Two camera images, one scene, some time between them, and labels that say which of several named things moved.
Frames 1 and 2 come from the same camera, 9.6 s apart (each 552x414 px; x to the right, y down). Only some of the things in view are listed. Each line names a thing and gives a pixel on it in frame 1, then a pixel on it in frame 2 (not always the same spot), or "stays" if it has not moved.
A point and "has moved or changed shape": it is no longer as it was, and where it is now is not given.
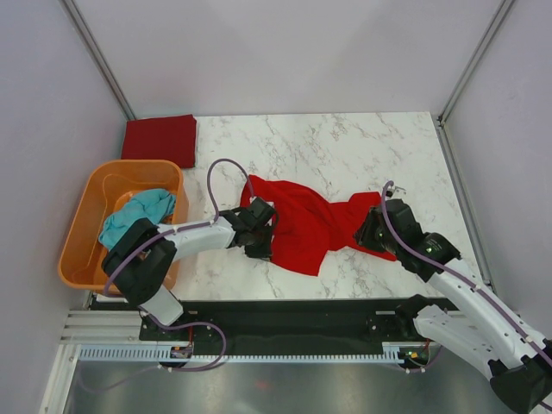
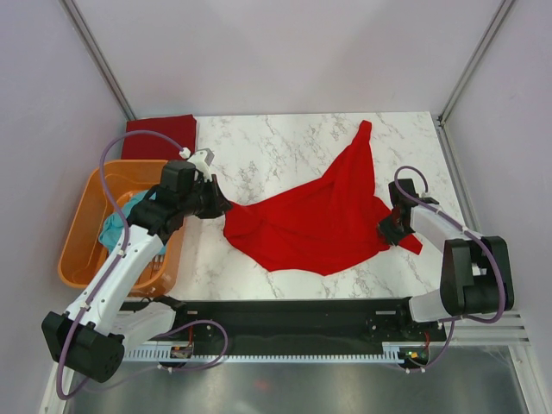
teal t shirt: [153, 204] stays
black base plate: [287, 324] stays
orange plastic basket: [109, 185] stays
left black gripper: [264, 252] → [219, 203]
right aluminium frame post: [495, 24] stays
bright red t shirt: [308, 224] has moved or changed shape
